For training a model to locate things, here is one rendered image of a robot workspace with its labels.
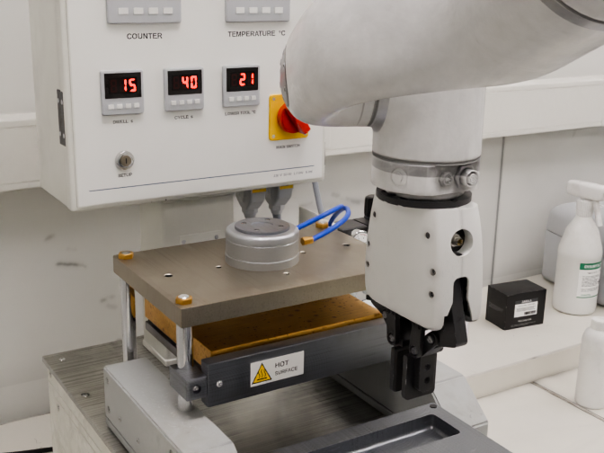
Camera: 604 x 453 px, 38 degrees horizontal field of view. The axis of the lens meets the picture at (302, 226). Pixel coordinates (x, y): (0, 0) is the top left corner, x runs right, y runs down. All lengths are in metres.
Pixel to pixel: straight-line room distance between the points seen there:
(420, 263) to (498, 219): 1.17
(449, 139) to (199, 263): 0.37
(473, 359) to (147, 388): 0.72
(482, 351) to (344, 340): 0.65
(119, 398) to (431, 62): 0.54
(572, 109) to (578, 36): 1.41
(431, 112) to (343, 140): 0.85
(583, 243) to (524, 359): 0.29
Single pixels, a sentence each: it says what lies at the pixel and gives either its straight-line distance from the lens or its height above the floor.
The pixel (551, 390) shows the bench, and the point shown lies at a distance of 1.52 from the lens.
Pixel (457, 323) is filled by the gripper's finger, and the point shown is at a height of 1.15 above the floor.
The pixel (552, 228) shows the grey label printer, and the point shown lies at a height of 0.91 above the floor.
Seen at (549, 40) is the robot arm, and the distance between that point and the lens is 0.46.
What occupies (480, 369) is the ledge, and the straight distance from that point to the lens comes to 1.46.
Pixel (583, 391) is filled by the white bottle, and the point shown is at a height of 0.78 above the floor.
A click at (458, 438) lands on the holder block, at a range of 0.84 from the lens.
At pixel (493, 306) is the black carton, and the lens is 1.63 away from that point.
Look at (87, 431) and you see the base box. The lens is 1.04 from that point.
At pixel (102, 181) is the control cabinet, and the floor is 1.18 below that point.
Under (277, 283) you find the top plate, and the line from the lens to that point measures 0.87.
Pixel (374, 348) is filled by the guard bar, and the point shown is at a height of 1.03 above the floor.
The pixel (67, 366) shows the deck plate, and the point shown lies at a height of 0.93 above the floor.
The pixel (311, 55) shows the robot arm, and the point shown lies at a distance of 0.57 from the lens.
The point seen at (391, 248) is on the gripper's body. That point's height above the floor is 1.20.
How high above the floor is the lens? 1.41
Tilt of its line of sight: 16 degrees down
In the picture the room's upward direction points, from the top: 1 degrees clockwise
